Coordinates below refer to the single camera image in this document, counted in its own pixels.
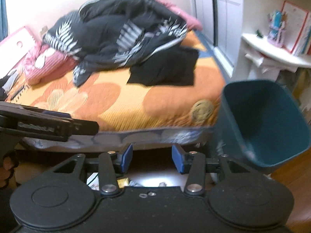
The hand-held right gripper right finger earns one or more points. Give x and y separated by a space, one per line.
177 160

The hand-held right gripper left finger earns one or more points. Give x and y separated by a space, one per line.
126 159

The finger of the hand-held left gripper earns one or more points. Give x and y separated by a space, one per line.
85 127

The teal plastic bin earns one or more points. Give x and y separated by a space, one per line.
260 123

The person's left hand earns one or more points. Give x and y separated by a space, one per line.
5 172

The small yellow packet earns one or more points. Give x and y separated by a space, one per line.
122 182

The white green wrapper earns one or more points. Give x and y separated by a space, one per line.
93 182

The bed with orange floral sheet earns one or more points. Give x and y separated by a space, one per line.
136 102

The pink striped pillow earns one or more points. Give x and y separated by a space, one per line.
46 63

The pink flat box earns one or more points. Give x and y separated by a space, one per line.
17 41

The black cloth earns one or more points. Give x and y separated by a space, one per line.
165 68

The black leaf-print blanket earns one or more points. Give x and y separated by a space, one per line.
116 31

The crumpled white papers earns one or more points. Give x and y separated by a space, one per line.
264 62

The pink fuzzy blanket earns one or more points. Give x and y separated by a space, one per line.
187 17

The white corner shelf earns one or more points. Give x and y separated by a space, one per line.
274 53

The small green ornament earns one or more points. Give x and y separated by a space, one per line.
259 33

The pastel toy figurine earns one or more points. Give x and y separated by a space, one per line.
276 29

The red-bordered card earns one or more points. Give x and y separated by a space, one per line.
295 21

